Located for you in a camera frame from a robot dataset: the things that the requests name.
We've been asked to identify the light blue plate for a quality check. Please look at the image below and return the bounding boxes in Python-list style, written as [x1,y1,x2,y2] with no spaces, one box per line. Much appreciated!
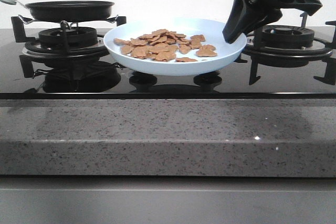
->
[103,17,247,76]

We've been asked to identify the left black gas burner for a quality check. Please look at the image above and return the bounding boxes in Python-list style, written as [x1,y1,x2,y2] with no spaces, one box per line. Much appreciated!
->
[38,27,98,49]

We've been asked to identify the wire pan stand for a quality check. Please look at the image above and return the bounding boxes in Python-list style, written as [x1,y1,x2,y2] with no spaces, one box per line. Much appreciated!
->
[11,15,127,31]

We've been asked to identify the brown meat slices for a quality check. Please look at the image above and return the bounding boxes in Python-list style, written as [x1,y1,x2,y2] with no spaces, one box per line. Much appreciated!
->
[113,29,217,62]

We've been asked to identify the grey cabinet front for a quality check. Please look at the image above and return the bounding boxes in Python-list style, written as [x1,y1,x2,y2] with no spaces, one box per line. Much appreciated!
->
[1,177,335,223]

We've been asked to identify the right black gas burner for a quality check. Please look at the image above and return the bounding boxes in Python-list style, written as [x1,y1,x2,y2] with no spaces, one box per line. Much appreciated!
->
[261,25,314,48]

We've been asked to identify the right black pan support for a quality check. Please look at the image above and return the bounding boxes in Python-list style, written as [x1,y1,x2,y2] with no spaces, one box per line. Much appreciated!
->
[243,12,335,85]

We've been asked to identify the black glass gas hob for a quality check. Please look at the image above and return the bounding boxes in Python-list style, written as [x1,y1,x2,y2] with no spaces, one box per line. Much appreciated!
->
[1,29,335,100]

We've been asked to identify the black frying pan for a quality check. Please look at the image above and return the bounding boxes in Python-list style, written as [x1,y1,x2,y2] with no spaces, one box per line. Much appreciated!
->
[0,0,116,23]

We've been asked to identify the black gas burner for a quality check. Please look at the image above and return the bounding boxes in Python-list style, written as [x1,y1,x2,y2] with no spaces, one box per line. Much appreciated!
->
[261,25,314,48]
[38,27,98,49]

